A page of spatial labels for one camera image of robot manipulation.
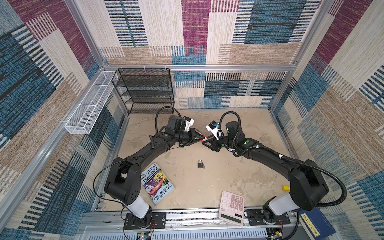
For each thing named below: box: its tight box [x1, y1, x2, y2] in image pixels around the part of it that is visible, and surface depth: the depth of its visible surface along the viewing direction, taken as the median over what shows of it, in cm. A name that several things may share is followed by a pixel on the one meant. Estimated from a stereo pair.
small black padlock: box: [197, 159, 206, 169], surface depth 94 cm
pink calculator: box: [218, 190, 245, 226], surface depth 77 cm
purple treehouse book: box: [141, 163, 175, 205], surface depth 85 cm
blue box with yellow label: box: [299, 206, 337, 240], surface depth 72 cm
